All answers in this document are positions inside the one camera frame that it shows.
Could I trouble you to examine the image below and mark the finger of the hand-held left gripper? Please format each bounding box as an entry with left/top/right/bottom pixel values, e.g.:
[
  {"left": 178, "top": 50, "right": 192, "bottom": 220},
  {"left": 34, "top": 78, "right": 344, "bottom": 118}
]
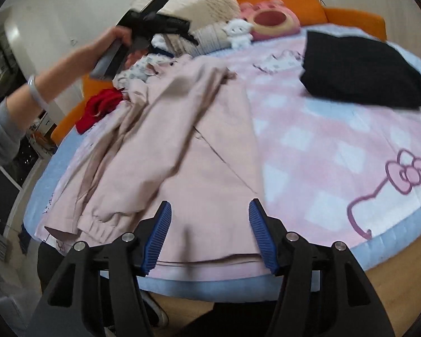
[
  {"left": 154, "top": 15, "right": 200, "bottom": 45},
  {"left": 139, "top": 0, "right": 170, "bottom": 15}
]

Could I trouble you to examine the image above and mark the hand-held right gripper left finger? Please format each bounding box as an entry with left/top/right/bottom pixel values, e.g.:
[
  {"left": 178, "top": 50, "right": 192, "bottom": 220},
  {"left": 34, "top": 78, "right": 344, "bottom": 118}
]
[{"left": 24, "top": 201, "right": 172, "bottom": 337}]

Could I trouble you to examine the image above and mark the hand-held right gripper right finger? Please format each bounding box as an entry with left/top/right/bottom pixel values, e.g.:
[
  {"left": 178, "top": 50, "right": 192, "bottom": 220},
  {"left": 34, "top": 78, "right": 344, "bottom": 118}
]
[{"left": 248, "top": 198, "right": 395, "bottom": 337}]

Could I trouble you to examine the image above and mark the pink hooded jacket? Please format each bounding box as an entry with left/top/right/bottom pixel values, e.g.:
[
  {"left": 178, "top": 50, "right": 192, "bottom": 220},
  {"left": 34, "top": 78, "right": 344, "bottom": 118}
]
[{"left": 38, "top": 54, "right": 272, "bottom": 274}]

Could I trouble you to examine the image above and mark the person's left forearm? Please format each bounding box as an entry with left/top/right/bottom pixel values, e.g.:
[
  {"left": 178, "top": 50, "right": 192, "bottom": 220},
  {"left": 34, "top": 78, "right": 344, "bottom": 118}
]
[{"left": 0, "top": 51, "right": 92, "bottom": 188}]

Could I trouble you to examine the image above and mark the person's left hand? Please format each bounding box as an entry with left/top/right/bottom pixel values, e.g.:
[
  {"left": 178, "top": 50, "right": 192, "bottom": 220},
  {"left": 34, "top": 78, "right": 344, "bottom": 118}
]
[{"left": 88, "top": 26, "right": 132, "bottom": 71}]

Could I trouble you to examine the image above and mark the beige patchwork pillow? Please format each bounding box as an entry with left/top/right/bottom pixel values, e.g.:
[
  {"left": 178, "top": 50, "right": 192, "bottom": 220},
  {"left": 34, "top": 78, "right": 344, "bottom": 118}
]
[{"left": 189, "top": 23, "right": 232, "bottom": 57}]

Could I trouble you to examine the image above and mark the floral white pillow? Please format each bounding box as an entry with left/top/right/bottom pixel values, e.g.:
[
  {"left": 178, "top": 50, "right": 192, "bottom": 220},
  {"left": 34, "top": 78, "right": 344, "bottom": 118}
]
[{"left": 114, "top": 35, "right": 176, "bottom": 88}]

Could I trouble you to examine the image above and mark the cream quilted blanket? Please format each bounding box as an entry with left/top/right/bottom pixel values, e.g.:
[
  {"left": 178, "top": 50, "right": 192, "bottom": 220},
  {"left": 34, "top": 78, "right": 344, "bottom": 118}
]
[{"left": 128, "top": 0, "right": 241, "bottom": 39}]

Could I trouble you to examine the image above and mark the white lamb plush toy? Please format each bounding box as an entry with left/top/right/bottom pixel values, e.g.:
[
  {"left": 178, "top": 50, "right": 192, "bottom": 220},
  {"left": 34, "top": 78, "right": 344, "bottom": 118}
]
[{"left": 223, "top": 19, "right": 254, "bottom": 50}]

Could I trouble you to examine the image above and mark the person's shoe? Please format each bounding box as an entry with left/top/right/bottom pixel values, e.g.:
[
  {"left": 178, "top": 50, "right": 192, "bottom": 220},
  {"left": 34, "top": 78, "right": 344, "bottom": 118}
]
[{"left": 140, "top": 291, "right": 170, "bottom": 327}]

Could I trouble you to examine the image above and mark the red garment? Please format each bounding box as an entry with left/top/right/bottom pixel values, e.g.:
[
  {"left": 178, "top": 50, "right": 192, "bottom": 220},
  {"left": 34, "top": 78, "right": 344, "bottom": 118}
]
[{"left": 75, "top": 89, "right": 123, "bottom": 135}]

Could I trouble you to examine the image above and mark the pink bear plush cushion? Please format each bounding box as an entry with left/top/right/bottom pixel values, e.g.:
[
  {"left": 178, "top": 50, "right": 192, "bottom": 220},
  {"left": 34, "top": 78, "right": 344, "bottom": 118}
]
[{"left": 239, "top": 0, "right": 299, "bottom": 42}]

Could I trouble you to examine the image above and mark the black folded garment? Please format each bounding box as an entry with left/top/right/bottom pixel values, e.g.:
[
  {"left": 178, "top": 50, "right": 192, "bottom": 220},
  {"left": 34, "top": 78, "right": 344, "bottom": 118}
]
[{"left": 299, "top": 30, "right": 421, "bottom": 109}]

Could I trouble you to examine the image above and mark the pale bracelet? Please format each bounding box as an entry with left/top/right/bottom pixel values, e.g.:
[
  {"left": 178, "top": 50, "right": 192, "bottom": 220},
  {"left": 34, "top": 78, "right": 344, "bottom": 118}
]
[{"left": 27, "top": 74, "right": 50, "bottom": 105}]

